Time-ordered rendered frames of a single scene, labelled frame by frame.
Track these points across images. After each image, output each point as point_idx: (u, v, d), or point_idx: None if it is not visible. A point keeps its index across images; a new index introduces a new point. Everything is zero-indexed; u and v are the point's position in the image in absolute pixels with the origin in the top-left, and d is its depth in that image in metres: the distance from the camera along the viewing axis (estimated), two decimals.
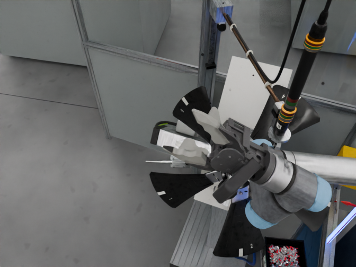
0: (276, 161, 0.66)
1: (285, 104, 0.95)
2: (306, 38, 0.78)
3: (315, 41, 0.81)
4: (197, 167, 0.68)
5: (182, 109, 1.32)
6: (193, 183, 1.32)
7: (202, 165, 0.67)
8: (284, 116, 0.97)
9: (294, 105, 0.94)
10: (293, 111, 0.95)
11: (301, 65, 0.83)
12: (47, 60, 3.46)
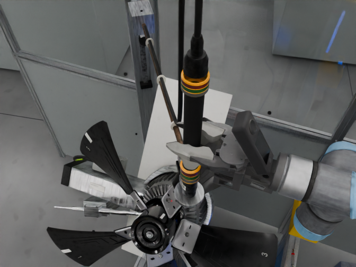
0: None
1: None
2: (181, 76, 0.49)
3: (202, 78, 0.52)
4: (203, 161, 0.58)
5: (88, 147, 1.03)
6: (101, 241, 1.03)
7: (209, 158, 0.58)
8: (184, 176, 0.68)
9: None
10: (195, 170, 0.67)
11: (185, 114, 0.55)
12: (4, 68, 3.18)
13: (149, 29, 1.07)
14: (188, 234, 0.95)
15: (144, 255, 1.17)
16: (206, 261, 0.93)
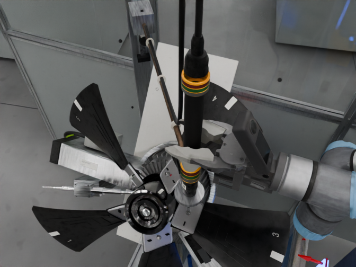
0: None
1: None
2: (181, 75, 0.49)
3: (202, 78, 0.52)
4: (204, 163, 0.57)
5: (78, 116, 0.92)
6: (93, 222, 0.93)
7: (210, 159, 0.58)
8: (184, 176, 0.68)
9: None
10: (195, 169, 0.67)
11: (185, 113, 0.55)
12: None
13: (149, 29, 1.08)
14: (189, 212, 0.85)
15: (141, 240, 1.06)
16: (210, 242, 0.82)
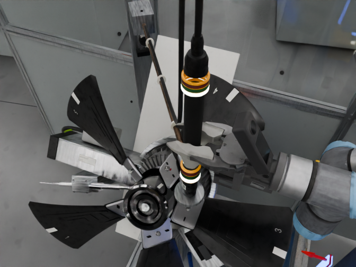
0: None
1: None
2: (181, 75, 0.49)
3: (202, 78, 0.52)
4: (203, 161, 0.58)
5: (76, 110, 0.90)
6: (91, 217, 0.91)
7: (209, 158, 0.58)
8: (184, 176, 0.68)
9: None
10: (195, 169, 0.67)
11: (185, 113, 0.55)
12: None
13: (149, 29, 1.08)
14: (189, 207, 0.83)
15: (140, 237, 1.04)
16: (211, 238, 0.80)
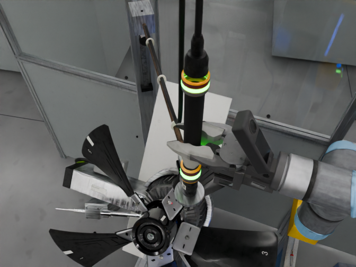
0: None
1: None
2: (181, 75, 0.49)
3: (202, 78, 0.52)
4: (203, 160, 0.58)
5: (89, 150, 1.05)
6: (103, 242, 1.05)
7: (209, 157, 0.58)
8: (184, 176, 0.68)
9: None
10: (195, 169, 0.67)
11: (185, 113, 0.55)
12: (5, 69, 3.19)
13: (150, 29, 1.08)
14: (188, 236, 0.98)
15: (145, 257, 1.18)
16: (206, 262, 0.94)
